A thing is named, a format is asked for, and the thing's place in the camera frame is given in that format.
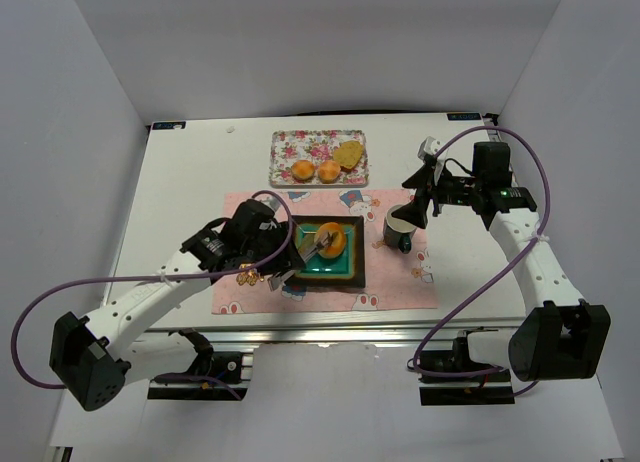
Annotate silver metal tongs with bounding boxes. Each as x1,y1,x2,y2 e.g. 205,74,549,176
300,233,318,264

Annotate orange donut bread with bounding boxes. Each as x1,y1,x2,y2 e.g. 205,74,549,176
314,222,347,259

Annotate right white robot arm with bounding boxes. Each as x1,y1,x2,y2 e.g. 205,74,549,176
392,137,611,382

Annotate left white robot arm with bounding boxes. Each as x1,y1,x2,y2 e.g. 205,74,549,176
50,191,304,412

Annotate brown bread slice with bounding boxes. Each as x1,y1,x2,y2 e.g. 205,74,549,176
333,140,364,170

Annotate gold fork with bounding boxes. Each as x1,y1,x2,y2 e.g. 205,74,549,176
236,271,259,286

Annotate dark green mug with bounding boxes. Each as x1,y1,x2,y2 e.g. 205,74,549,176
383,205,417,254

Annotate black teal square plate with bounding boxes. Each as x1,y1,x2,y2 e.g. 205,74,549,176
285,215,366,290

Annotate pink cartoon placemat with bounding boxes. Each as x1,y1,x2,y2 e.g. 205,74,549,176
212,189,438,315

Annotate round bun left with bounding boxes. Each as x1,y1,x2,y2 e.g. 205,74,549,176
291,159,315,182

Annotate round bun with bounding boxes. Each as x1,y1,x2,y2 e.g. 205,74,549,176
291,159,315,182
317,160,341,184

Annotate round bun right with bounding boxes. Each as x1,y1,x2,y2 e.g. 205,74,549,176
317,160,341,184

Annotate floral rectangular tray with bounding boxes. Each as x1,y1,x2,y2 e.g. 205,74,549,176
268,129,369,188

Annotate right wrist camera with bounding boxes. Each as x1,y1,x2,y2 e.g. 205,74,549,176
417,136,441,161

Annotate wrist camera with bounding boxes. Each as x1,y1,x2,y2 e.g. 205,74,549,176
262,196,281,213
417,136,441,161

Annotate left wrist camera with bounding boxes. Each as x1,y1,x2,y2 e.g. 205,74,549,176
262,196,281,213

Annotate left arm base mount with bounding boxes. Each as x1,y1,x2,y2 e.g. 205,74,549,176
147,349,253,402

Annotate aluminium table frame rail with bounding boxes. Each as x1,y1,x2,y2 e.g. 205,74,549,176
189,316,521,347

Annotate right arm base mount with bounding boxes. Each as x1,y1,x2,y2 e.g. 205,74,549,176
418,331,515,407

